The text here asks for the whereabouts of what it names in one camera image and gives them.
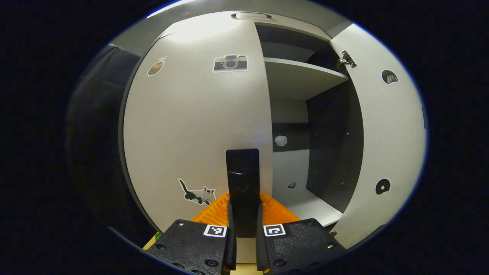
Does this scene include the grey drawer handle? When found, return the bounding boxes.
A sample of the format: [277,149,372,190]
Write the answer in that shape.
[231,12,273,20]

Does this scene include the white cabinet drawer front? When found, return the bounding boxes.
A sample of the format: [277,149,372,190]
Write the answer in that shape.
[168,11,332,42]

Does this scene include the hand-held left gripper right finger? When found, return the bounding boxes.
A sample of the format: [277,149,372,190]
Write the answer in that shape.
[255,192,347,275]

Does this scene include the white door with camera sticker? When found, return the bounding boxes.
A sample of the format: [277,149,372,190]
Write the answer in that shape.
[118,19,275,264]

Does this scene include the white cabinet shelf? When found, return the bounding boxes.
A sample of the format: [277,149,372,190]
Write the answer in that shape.
[264,57,349,101]
[273,185,343,227]

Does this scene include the white door with headphone sticker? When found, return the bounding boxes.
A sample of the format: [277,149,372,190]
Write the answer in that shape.
[329,24,427,249]

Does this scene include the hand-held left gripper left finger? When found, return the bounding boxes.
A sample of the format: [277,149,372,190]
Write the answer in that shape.
[145,192,238,275]

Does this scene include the white double-door shoe cabinet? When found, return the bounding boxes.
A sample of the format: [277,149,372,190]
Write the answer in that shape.
[118,11,427,264]

